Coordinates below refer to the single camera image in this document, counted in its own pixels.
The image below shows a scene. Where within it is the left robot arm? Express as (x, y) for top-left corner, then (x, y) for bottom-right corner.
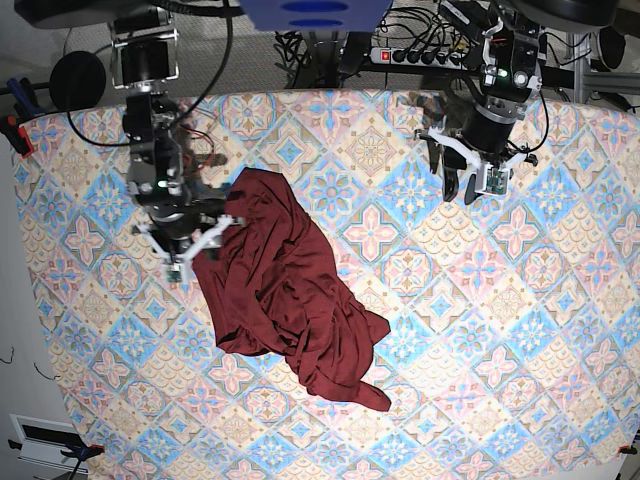
(414, 1), (618, 204)

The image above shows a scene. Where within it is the orange black clamp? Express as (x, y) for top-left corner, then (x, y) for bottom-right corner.
(8, 440), (105, 462)
(0, 115), (34, 158)

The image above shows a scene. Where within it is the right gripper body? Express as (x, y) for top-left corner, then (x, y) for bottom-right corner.
(131, 197), (245, 284)

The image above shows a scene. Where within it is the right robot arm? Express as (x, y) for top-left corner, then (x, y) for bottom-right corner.
(14, 1), (244, 283)

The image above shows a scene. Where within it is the orange black clamp upper left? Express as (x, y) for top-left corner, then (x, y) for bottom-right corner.
(0, 115), (34, 158)

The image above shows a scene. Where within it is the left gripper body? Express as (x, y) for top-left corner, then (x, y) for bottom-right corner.
(414, 107), (538, 196)

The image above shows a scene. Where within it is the patterned tablecloth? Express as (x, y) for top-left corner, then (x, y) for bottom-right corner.
(11, 91), (639, 479)

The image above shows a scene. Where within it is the orange black clamp lower left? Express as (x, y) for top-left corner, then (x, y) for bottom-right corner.
(8, 440), (105, 462)

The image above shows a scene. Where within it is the black round stool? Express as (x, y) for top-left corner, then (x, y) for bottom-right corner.
(49, 51), (106, 111)

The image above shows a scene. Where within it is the orange clamp lower right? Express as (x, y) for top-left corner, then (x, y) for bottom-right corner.
(618, 445), (638, 455)

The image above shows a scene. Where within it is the white floor box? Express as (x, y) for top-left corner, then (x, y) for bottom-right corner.
(9, 414), (82, 472)

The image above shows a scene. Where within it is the white power strip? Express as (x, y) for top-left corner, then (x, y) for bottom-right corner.
(369, 47), (466, 70)

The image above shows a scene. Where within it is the dark red t-shirt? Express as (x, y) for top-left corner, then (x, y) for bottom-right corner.
(192, 168), (391, 412)

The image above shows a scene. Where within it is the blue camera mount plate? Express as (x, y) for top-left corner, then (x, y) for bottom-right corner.
(239, 0), (392, 32)

